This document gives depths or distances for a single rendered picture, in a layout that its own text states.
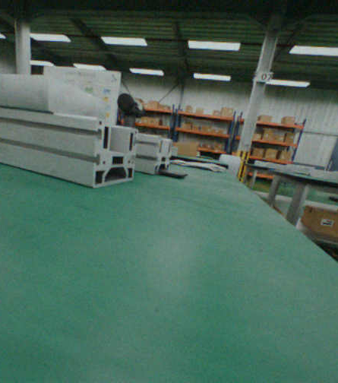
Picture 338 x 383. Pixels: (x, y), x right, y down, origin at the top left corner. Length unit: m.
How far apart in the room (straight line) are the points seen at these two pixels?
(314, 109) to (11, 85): 11.97
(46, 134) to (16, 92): 0.07
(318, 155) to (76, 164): 11.98
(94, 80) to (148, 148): 3.54
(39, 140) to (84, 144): 0.08
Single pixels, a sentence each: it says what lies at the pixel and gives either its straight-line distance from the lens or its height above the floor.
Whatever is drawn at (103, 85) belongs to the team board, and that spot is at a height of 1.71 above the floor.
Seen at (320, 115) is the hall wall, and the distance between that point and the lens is 12.14.
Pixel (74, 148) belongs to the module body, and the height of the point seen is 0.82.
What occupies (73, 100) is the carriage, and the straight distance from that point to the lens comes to 0.31.
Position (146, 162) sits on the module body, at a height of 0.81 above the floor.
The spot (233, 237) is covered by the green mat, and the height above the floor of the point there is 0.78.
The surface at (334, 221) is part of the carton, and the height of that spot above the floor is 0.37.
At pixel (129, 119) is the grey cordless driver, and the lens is 0.71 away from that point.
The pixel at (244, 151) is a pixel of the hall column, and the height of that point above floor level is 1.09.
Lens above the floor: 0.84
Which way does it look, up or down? 13 degrees down
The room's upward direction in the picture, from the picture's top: 9 degrees clockwise
